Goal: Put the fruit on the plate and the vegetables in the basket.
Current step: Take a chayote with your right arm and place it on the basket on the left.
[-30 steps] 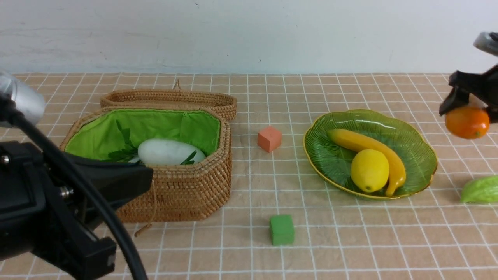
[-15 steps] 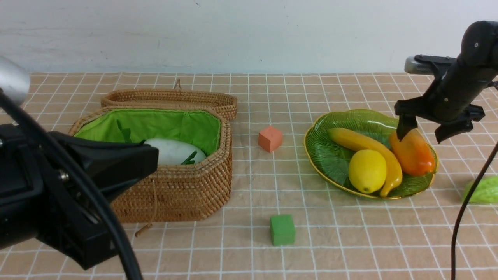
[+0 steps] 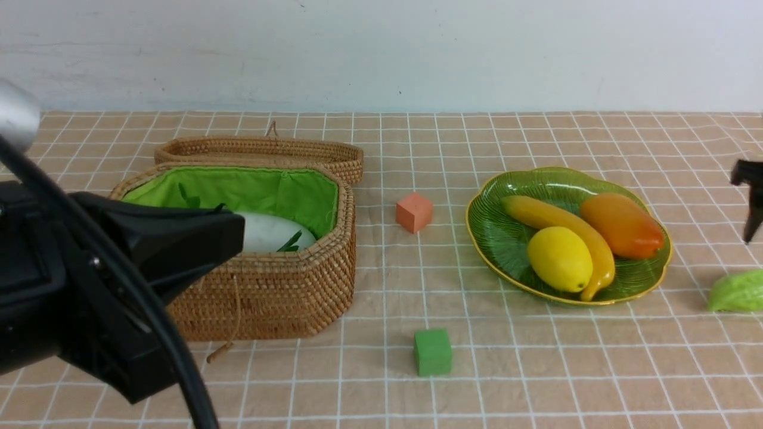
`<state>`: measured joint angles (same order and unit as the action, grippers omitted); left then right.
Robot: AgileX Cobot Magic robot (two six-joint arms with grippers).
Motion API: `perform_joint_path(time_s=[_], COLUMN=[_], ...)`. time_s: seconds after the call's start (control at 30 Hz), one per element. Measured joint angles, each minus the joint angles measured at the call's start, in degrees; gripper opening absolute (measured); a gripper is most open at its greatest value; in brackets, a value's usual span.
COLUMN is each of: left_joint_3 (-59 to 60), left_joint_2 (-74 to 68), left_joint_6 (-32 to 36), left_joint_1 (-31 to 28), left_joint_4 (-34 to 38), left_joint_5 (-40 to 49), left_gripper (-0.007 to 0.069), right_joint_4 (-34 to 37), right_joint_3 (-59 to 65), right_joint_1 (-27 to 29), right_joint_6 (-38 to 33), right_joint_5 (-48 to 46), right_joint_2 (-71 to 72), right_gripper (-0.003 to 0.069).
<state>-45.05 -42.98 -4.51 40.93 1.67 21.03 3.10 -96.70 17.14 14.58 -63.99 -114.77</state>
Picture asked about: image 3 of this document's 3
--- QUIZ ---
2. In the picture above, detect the black cable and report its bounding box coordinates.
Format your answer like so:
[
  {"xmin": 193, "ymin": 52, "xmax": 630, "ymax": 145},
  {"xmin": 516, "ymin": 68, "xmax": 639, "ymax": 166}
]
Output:
[{"xmin": 0, "ymin": 137, "xmax": 220, "ymax": 429}]

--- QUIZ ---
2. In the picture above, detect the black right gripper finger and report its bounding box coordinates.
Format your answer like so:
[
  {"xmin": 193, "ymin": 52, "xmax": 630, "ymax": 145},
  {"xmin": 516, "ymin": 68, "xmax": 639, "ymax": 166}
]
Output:
[{"xmin": 731, "ymin": 159, "xmax": 762, "ymax": 245}]

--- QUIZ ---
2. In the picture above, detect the beige checkered tablecloth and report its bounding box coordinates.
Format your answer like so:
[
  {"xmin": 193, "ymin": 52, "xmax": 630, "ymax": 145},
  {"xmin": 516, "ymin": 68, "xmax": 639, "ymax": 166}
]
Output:
[{"xmin": 29, "ymin": 111, "xmax": 762, "ymax": 428}]

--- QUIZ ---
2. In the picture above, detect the woven wicker basket lid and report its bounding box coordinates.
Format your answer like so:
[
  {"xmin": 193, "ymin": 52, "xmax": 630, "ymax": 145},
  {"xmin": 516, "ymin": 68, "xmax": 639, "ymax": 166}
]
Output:
[{"xmin": 154, "ymin": 122, "xmax": 364, "ymax": 185}]

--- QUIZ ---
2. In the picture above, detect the light green cabbage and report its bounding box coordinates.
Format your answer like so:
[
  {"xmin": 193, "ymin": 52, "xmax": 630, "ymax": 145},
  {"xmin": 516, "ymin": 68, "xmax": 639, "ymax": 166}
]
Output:
[{"xmin": 708, "ymin": 269, "xmax": 762, "ymax": 312}]

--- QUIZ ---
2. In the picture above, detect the white radish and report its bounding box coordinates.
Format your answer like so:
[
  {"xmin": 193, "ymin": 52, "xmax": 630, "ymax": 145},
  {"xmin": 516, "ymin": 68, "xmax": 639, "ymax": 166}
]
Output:
[{"xmin": 236, "ymin": 212, "xmax": 317, "ymax": 253}]

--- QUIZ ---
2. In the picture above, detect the orange foam cube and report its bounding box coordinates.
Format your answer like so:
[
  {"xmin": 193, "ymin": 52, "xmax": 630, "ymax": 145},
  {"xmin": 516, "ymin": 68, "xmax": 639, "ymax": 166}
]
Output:
[{"xmin": 395, "ymin": 192, "xmax": 434, "ymax": 234}]

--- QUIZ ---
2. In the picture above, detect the yellow banana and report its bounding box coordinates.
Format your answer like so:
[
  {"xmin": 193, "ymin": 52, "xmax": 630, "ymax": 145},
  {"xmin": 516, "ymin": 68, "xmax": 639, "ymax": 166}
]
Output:
[{"xmin": 501, "ymin": 195, "xmax": 616, "ymax": 302}]

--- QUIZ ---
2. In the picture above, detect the green glass leaf plate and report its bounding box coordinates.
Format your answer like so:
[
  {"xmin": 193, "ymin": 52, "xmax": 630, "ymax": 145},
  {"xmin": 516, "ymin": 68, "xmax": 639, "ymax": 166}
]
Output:
[{"xmin": 466, "ymin": 167, "xmax": 674, "ymax": 307}]

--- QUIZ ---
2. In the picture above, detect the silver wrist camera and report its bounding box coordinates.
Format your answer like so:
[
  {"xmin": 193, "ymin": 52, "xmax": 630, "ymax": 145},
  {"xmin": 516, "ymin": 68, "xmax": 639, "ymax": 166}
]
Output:
[{"xmin": 1, "ymin": 78, "xmax": 42, "ymax": 153}]

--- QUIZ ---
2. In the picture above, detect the woven wicker basket green lining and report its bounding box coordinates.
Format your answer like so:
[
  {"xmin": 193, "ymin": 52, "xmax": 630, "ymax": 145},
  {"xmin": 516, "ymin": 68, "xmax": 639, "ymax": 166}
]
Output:
[{"xmin": 109, "ymin": 162, "xmax": 357, "ymax": 364}]

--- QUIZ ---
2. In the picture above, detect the green foam cube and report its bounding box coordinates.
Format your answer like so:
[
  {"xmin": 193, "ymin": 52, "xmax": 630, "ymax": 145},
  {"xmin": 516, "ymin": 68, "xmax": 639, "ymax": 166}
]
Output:
[{"xmin": 414, "ymin": 328, "xmax": 453, "ymax": 377}]

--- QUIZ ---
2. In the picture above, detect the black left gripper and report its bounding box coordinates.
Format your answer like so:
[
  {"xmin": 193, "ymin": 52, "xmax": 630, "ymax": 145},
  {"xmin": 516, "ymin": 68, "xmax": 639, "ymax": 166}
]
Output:
[{"xmin": 1, "ymin": 182, "xmax": 244, "ymax": 404}]

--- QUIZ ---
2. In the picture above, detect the yellow lemon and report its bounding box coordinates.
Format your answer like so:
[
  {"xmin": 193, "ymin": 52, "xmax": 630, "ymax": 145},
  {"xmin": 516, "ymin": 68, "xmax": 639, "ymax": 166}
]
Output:
[{"xmin": 527, "ymin": 227, "xmax": 593, "ymax": 293}]

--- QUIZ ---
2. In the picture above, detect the orange mango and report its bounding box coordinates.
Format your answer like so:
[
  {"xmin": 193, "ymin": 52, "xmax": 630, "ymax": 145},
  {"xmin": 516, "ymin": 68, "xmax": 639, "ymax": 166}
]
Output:
[{"xmin": 579, "ymin": 192, "xmax": 665, "ymax": 260}]

